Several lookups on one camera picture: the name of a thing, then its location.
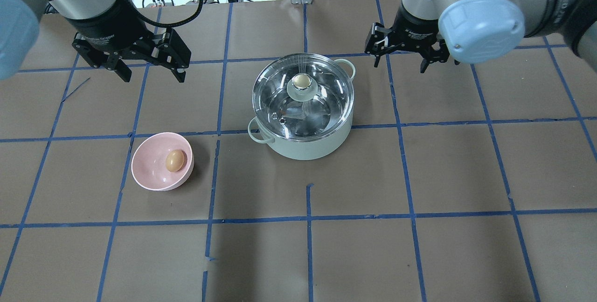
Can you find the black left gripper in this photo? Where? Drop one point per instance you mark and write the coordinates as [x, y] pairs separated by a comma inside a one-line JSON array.
[[108, 28]]

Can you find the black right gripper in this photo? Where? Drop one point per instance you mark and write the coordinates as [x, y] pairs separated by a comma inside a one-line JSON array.
[[416, 33]]

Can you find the brown egg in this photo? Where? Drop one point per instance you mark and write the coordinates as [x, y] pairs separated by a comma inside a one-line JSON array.
[[175, 160]]

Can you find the glass pot lid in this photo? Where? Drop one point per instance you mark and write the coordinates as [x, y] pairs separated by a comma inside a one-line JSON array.
[[303, 97]]

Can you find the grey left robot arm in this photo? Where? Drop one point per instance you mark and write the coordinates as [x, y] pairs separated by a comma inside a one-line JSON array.
[[19, 24]]

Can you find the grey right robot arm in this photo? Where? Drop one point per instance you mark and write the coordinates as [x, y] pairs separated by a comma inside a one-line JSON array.
[[475, 31]]

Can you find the pale green pot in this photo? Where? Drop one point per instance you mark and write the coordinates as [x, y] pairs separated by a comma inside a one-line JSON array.
[[303, 139]]

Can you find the pink bowl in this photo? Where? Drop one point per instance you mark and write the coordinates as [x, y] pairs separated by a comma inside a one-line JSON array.
[[148, 164]]

